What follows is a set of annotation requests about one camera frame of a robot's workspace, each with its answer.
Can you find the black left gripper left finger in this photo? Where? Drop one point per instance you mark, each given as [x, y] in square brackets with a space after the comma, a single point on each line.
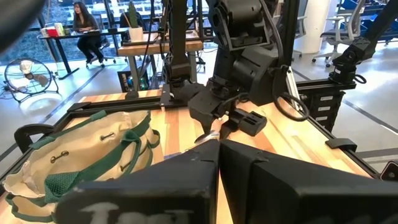
[149, 186]

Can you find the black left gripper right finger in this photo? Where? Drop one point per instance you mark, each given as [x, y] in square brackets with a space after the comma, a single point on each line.
[295, 193]

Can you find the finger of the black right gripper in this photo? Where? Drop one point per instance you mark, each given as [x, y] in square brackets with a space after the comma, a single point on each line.
[225, 129]
[207, 129]

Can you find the beige canvas bag green trim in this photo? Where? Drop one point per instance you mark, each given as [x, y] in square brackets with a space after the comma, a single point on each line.
[77, 140]

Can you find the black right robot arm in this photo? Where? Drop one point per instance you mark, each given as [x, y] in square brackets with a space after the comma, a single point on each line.
[248, 62]

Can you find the black clamp lever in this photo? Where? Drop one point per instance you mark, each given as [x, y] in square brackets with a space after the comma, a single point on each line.
[342, 144]

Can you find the wooden top work table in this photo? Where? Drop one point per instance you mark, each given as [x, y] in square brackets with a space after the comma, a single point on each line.
[155, 48]

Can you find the black computer case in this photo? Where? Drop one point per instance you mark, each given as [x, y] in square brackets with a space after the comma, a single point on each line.
[124, 81]

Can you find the black drawer unit white labels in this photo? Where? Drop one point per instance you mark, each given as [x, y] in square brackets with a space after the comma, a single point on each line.
[311, 105]

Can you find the cactus in white pot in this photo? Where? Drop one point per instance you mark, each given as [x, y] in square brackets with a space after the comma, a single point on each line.
[136, 34]

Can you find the white pillar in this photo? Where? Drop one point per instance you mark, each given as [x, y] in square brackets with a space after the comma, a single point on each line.
[312, 25]

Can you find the black office desk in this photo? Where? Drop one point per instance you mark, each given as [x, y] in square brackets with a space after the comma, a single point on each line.
[93, 31]

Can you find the person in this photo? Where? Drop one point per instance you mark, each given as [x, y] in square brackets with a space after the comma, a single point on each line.
[85, 25]

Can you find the grey white office chair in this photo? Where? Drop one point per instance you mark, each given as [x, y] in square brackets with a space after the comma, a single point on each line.
[337, 34]

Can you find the black floor fan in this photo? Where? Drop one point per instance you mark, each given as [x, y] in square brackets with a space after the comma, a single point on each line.
[29, 76]

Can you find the white container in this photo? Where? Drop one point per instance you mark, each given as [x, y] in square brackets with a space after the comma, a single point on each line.
[59, 28]

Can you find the red box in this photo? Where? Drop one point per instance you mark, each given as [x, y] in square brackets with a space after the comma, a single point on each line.
[52, 32]

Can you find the black frame hook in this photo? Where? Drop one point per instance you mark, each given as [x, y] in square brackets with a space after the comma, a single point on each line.
[23, 133]

